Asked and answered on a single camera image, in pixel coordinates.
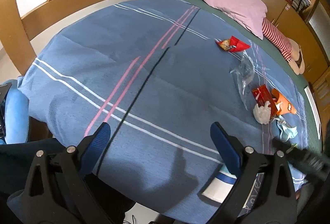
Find light blue face mask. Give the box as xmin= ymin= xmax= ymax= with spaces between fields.
xmin=273 ymin=115 xmax=298 ymax=142

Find crumpled white tissue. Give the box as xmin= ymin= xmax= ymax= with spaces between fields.
xmin=253 ymin=101 xmax=271 ymax=124

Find orange snack bag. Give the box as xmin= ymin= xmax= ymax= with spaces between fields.
xmin=271 ymin=88 xmax=297 ymax=115

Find white flat board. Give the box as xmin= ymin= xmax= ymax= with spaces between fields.
xmin=304 ymin=86 xmax=322 ymax=140

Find red cardboard box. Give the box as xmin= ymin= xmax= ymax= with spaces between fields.
xmin=252 ymin=84 xmax=277 ymax=117

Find blue chair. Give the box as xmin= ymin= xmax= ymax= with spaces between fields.
xmin=1 ymin=79 xmax=30 ymax=145

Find clear plastic wrapper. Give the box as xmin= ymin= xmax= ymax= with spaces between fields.
xmin=230 ymin=51 xmax=255 ymax=110

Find striped plush doll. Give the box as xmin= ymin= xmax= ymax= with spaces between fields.
xmin=262 ymin=18 xmax=305 ymax=75

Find red snack wrapper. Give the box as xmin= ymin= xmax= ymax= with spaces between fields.
xmin=215 ymin=36 xmax=251 ymax=52

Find blue striped blanket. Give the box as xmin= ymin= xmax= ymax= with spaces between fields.
xmin=18 ymin=0 xmax=308 ymax=223

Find pink pillow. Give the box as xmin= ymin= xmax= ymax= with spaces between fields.
xmin=203 ymin=0 xmax=267 ymax=39

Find green bed mattress cover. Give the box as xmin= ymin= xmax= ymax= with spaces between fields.
xmin=183 ymin=0 xmax=322 ymax=152

